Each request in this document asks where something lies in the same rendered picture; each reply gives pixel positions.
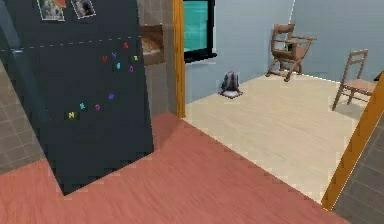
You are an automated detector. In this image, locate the grey backpack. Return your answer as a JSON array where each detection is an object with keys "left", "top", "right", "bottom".
[{"left": 218, "top": 70, "right": 244, "bottom": 100}]

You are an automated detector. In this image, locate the black framed window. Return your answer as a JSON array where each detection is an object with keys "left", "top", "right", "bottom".
[{"left": 182, "top": 0, "right": 218, "bottom": 64}]

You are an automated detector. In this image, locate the black fridge with magnets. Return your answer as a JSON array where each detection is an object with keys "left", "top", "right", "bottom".
[{"left": 0, "top": 0, "right": 155, "bottom": 197}]

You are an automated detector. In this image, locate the brown wooden armchair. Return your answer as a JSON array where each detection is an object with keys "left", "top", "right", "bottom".
[{"left": 265, "top": 22, "right": 318, "bottom": 83}]

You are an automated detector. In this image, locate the grey photo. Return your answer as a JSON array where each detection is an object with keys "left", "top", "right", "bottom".
[{"left": 70, "top": 0, "right": 97, "bottom": 20}]

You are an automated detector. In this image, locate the brown wooden chair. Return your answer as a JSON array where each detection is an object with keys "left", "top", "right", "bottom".
[{"left": 331, "top": 48, "right": 379, "bottom": 112}]

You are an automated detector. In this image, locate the photo with red patch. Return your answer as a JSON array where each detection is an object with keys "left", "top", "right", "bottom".
[{"left": 36, "top": 0, "right": 67, "bottom": 22}]

